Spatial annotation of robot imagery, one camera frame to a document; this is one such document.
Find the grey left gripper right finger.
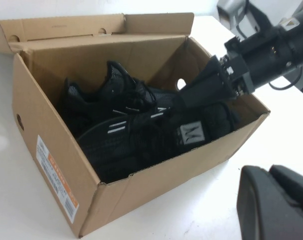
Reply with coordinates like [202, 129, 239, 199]
[268, 164, 303, 213]

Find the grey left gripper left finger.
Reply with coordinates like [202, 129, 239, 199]
[235, 165, 303, 240]

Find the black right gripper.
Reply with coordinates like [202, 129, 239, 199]
[173, 36, 257, 109]

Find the black knit sneaker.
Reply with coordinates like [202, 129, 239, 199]
[75, 101, 240, 184]
[56, 59, 184, 131]

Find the brown cardboard shoe box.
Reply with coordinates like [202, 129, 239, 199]
[0, 12, 272, 238]

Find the black right camera cable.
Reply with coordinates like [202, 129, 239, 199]
[267, 74, 303, 91]

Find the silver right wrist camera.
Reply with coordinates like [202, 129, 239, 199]
[216, 0, 250, 29]

